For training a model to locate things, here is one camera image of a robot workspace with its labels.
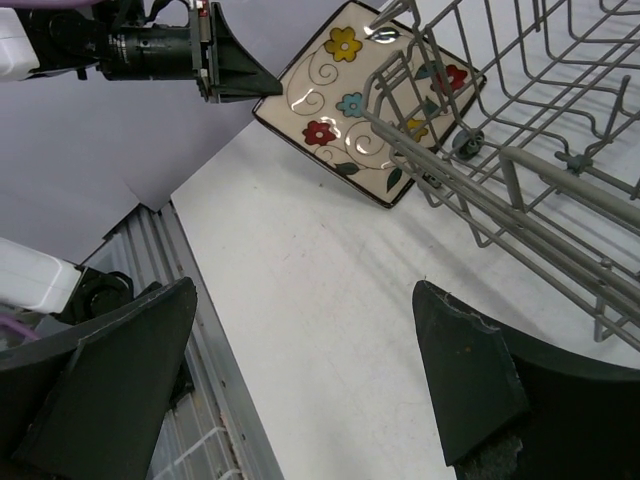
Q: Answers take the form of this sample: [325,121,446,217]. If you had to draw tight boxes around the cream square floral plate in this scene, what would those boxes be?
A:
[253,1,486,208]

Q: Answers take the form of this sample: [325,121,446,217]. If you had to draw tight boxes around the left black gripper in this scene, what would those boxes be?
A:
[24,1,283,103]

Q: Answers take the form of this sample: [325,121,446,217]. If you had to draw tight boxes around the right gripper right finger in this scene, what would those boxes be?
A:
[412,280,639,479]

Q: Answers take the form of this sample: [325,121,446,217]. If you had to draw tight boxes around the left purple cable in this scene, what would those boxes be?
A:
[0,312,39,346]

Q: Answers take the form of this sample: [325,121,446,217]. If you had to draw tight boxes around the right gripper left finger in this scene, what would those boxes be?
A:
[1,277,196,479]

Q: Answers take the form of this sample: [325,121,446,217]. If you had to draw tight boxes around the grey wire dish rack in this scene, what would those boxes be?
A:
[363,1,639,347]

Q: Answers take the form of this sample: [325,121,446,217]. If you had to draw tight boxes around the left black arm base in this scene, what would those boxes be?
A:
[52,267,134,325]

